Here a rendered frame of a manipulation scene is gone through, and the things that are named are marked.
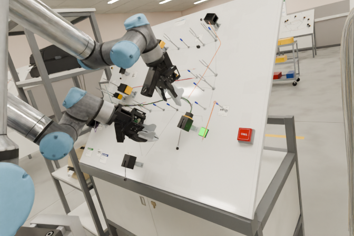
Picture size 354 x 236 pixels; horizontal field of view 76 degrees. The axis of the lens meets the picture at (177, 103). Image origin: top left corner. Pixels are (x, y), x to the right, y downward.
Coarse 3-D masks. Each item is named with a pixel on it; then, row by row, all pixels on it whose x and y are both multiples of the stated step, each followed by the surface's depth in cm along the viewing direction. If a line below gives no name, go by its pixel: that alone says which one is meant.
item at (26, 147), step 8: (8, 72) 391; (24, 72) 338; (8, 80) 372; (8, 88) 355; (32, 96) 337; (32, 104) 339; (8, 128) 351; (8, 136) 317; (16, 136) 324; (24, 144) 332; (32, 144) 340; (24, 152) 332; (32, 152) 340; (56, 160) 363; (56, 168) 366
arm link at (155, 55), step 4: (156, 48) 76; (160, 48) 78; (148, 52) 76; (152, 52) 76; (156, 52) 77; (160, 52) 78; (144, 56) 77; (148, 56) 77; (152, 56) 77; (156, 56) 77; (160, 56) 78; (144, 60) 78; (148, 60) 78; (152, 60) 77; (156, 60) 78
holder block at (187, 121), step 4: (184, 116) 100; (180, 120) 100; (184, 120) 99; (188, 120) 98; (192, 120) 100; (180, 124) 99; (184, 124) 98; (188, 124) 99; (180, 128) 100; (184, 128) 98; (188, 128) 99
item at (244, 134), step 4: (240, 128) 88; (244, 128) 87; (248, 128) 86; (240, 132) 87; (244, 132) 86; (248, 132) 85; (240, 136) 86; (244, 136) 85; (248, 136) 84; (240, 140) 86; (244, 140) 85; (248, 140) 84
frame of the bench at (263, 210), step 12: (288, 156) 119; (288, 168) 110; (276, 180) 103; (96, 192) 159; (276, 192) 96; (300, 192) 129; (264, 204) 91; (300, 204) 129; (264, 216) 85; (300, 216) 130; (108, 228) 167; (120, 228) 154; (300, 228) 133
